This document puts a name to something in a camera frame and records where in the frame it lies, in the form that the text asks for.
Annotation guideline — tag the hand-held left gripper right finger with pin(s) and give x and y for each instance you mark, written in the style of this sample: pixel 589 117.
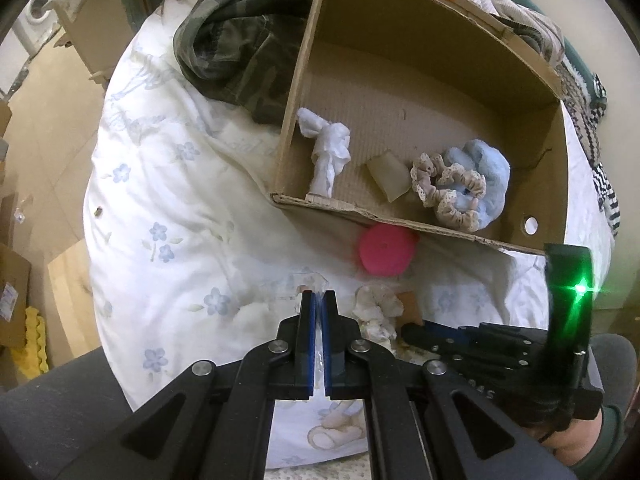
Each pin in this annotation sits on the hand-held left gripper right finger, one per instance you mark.
pixel 327 355

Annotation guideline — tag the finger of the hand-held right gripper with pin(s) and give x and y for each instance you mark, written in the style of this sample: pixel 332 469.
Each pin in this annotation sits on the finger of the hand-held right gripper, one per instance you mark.
pixel 445 332
pixel 490 365

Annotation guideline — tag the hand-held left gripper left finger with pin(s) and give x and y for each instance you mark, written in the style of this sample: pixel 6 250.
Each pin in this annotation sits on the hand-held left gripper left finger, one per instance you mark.
pixel 311 355

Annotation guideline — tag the clear plastic packet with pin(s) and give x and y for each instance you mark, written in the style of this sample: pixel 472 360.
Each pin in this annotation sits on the clear plastic packet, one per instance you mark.
pixel 305 282

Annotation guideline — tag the beige lace scrunchie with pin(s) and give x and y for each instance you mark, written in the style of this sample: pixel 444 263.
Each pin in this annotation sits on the beige lace scrunchie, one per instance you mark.
pixel 465 205
pixel 425 180

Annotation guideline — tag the small brown card packet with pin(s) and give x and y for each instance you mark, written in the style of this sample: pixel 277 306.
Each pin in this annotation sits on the small brown card packet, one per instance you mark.
pixel 387 175

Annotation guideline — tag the blue fluffy scrunchie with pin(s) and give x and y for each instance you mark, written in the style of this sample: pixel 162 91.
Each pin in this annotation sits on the blue fluffy scrunchie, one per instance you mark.
pixel 490 170

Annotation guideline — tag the white cloth bow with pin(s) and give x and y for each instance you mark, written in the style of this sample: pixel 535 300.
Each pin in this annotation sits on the white cloth bow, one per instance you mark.
pixel 327 150

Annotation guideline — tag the cardboard box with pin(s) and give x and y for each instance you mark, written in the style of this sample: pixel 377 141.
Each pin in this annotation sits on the cardboard box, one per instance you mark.
pixel 425 95

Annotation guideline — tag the person's right forearm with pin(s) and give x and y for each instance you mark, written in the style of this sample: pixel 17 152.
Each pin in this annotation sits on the person's right forearm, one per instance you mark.
pixel 580 440

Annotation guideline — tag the cream scrunchie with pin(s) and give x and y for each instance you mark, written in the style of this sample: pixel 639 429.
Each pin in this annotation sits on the cream scrunchie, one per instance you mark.
pixel 375 310

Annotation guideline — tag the pink round puff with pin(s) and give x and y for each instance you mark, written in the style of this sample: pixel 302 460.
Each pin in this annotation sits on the pink round puff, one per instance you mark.
pixel 385 250

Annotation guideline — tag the black white striped cloth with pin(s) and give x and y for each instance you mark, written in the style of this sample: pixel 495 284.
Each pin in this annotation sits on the black white striped cloth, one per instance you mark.
pixel 607 195

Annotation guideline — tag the patterned knit blanket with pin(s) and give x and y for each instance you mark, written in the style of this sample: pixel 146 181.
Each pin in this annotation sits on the patterned knit blanket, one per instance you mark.
pixel 580 110

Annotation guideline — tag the light wooden board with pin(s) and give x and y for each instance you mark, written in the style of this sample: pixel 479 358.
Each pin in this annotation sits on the light wooden board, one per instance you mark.
pixel 75 295

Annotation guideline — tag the black white checkered cloth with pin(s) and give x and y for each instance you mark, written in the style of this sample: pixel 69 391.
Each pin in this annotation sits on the black white checkered cloth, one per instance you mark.
pixel 598 92

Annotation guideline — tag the yellow foam sheet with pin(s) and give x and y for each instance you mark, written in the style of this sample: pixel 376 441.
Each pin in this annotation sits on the yellow foam sheet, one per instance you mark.
pixel 30 335

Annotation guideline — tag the brown cardboard carton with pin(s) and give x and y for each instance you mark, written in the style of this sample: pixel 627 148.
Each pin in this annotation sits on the brown cardboard carton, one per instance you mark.
pixel 12 285

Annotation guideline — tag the camouflage garment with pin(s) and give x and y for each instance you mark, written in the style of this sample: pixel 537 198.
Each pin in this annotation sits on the camouflage garment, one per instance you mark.
pixel 235 50

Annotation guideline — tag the grey waffle quilt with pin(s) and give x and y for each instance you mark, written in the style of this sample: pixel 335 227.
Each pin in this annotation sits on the grey waffle quilt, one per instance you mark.
pixel 530 20

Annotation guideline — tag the white washing machine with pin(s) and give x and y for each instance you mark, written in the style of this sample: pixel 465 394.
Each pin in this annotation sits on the white washing machine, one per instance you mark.
pixel 37 15

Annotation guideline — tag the beige wooden bed frame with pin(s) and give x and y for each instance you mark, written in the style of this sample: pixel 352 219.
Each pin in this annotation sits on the beige wooden bed frame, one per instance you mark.
pixel 100 25

